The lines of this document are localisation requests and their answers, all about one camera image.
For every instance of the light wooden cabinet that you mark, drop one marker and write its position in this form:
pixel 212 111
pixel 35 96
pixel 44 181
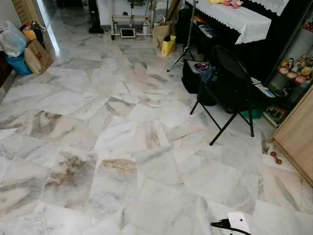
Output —
pixel 296 142

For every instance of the yellow plush toy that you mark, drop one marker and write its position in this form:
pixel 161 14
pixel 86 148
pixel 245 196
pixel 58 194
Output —
pixel 306 72

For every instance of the small red dumbbell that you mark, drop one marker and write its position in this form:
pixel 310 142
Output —
pixel 276 157

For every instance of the pink plush toy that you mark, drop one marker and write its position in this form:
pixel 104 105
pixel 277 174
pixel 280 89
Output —
pixel 283 71

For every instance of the white papers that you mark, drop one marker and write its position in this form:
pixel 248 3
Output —
pixel 264 88

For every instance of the green box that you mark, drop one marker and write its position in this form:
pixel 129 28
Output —
pixel 254 113

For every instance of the glass display cabinet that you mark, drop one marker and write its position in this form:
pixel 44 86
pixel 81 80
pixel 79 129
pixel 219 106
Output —
pixel 293 49

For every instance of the black upright piano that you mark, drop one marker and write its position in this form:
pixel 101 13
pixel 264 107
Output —
pixel 274 44

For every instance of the black folding chair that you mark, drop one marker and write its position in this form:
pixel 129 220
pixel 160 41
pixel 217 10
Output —
pixel 227 61

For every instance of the blue cloth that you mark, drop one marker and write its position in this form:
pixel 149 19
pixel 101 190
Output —
pixel 209 75

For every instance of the small white lace cloth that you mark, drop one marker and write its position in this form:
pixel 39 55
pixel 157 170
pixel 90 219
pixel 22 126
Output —
pixel 274 5

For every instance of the small round bowl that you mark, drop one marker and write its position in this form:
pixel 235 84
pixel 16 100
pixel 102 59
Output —
pixel 201 66

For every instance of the large white lace cloth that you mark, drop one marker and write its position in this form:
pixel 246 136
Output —
pixel 234 19

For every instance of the black storage box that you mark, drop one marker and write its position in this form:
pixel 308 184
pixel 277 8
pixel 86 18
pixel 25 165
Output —
pixel 191 81

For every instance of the pink soft toy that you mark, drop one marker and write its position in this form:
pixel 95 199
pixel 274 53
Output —
pixel 232 3

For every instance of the black tripod stand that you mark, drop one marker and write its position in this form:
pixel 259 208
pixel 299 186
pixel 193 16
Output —
pixel 187 34

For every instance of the yellow bag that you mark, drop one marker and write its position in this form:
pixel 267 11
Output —
pixel 168 46

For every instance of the small brown paper bag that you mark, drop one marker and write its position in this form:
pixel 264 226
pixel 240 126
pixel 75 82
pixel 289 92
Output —
pixel 160 34

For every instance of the white framed tablet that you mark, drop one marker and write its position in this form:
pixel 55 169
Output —
pixel 128 33

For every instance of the white metal rack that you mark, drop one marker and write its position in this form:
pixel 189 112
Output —
pixel 132 20

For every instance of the black upright vacuum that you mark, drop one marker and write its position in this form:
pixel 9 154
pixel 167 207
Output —
pixel 95 17

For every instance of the large brown paper bag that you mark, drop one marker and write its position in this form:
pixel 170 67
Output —
pixel 37 58

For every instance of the black backpack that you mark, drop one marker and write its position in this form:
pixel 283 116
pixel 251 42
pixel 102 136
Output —
pixel 37 32

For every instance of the blue bag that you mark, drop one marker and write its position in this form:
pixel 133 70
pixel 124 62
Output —
pixel 18 64

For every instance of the wooden slatted door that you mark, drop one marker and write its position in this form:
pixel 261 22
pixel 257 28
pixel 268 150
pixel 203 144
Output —
pixel 27 9

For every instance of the white plastic bag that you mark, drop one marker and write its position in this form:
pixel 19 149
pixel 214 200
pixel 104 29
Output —
pixel 12 39

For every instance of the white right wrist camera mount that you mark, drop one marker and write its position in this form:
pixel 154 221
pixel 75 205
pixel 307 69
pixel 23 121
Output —
pixel 239 221

